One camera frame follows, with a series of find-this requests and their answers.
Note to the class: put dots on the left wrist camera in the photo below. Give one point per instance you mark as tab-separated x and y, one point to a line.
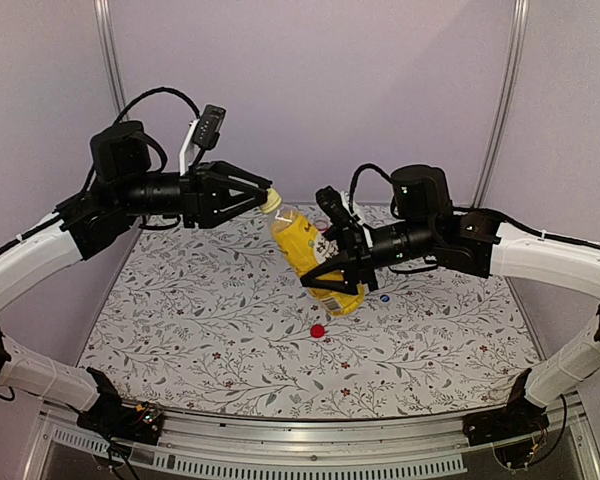
202	136

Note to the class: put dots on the aluminium front rail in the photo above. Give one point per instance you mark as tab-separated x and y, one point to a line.
216	446

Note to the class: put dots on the floral table mat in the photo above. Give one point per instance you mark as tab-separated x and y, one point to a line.
216	321

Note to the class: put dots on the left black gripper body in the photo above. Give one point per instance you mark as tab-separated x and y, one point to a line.
192	197

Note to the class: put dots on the metal frame post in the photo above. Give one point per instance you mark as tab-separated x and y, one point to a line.
106	36
511	71

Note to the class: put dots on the red cap water bottle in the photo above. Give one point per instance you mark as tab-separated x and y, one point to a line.
321	224

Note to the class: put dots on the pale yellow bottle cap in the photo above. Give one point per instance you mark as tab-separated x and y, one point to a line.
272	203

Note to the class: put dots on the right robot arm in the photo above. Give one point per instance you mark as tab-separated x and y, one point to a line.
479	242

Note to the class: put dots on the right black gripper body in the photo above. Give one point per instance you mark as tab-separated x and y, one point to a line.
362	262

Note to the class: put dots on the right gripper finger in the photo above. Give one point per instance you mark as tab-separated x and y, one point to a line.
333	281
335	268

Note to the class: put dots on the red bottle cap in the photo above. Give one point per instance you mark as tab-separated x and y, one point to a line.
317	331

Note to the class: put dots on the yellow juice bottle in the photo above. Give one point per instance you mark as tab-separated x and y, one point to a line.
304	247

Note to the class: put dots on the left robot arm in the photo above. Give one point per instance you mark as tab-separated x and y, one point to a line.
130	182

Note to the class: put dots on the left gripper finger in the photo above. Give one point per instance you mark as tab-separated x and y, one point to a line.
232	172
233	203

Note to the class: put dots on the left metal frame post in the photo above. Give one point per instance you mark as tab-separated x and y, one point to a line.
106	36

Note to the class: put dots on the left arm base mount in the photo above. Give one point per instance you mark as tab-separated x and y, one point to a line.
110	418

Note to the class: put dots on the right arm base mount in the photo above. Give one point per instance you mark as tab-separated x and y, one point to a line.
518	417

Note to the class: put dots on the right metal frame post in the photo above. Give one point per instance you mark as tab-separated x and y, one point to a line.
511	71

